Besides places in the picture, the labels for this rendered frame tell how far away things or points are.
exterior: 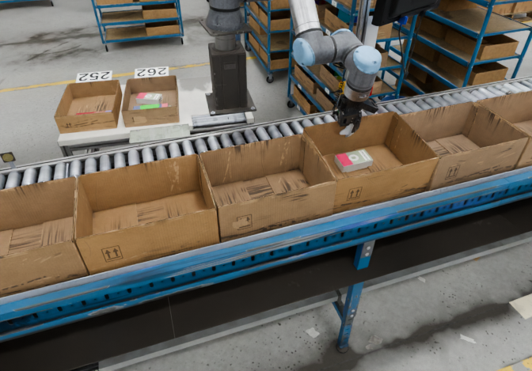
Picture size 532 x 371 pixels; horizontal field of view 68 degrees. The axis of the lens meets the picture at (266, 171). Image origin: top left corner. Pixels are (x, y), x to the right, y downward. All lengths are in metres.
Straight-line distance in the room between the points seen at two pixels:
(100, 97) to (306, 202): 1.59
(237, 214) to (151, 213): 0.35
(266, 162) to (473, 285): 1.49
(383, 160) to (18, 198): 1.31
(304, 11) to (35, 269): 1.11
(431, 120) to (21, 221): 1.59
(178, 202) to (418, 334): 1.39
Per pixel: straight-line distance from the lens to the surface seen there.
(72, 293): 1.26
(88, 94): 2.57
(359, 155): 1.59
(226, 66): 2.12
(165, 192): 1.47
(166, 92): 2.48
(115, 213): 1.47
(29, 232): 1.53
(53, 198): 1.47
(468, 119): 1.93
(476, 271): 2.62
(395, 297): 2.33
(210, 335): 1.81
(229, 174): 1.48
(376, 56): 1.36
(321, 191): 1.28
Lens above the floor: 1.85
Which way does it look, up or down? 38 degrees down
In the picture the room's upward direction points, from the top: straight up
